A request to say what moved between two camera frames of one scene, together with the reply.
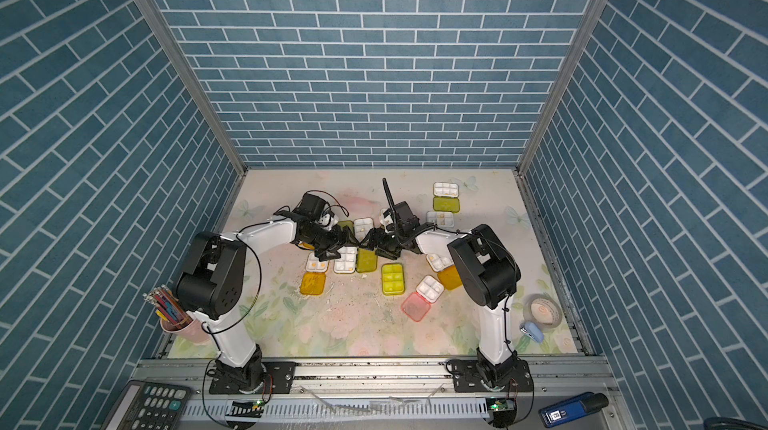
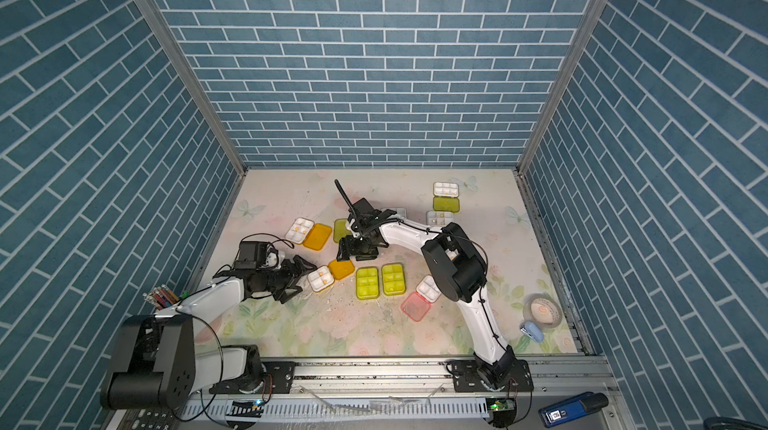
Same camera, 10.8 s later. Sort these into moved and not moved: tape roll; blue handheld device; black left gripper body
Moved: black left gripper body
Not moved: tape roll; blue handheld device
